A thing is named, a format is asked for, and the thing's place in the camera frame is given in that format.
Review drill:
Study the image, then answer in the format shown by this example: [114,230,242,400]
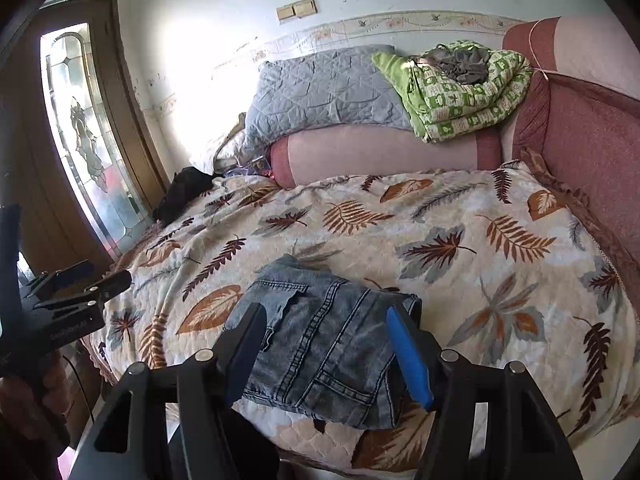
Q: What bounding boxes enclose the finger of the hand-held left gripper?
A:
[22,260,96,301]
[34,269,133,314]

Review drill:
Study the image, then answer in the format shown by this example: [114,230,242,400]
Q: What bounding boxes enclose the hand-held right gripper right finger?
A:
[385,305,583,480]

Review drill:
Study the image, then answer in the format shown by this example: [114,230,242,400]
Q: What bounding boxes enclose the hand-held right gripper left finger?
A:
[65,302,281,480]

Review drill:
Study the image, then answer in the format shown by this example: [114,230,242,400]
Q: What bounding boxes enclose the blue denim pants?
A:
[240,254,423,431]

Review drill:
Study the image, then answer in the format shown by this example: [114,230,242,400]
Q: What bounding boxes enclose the person's left hand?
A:
[0,352,68,463]

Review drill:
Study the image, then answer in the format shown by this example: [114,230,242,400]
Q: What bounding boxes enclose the leaf print blanket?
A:
[82,147,640,476]

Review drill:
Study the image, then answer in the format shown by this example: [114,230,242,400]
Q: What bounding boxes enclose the black cloth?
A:
[152,166,216,226]

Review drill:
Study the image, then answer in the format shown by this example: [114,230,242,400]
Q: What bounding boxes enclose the wooden stained glass door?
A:
[10,0,173,281]

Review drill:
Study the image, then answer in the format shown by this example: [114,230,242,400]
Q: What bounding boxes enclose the cream pillow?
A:
[212,112,273,176]

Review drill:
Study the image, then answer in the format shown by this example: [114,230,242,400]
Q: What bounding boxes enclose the green patterned quilt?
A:
[371,40,533,143]

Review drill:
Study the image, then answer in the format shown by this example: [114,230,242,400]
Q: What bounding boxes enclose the grey quilted blanket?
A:
[245,45,416,153]

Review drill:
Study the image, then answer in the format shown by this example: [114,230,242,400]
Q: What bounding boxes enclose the grey garment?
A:
[417,44,493,85]

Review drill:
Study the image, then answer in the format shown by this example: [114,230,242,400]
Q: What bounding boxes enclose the black cable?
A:
[60,352,98,423]

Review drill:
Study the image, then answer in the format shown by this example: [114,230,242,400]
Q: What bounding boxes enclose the beige wall switch panel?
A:
[276,0,318,23]

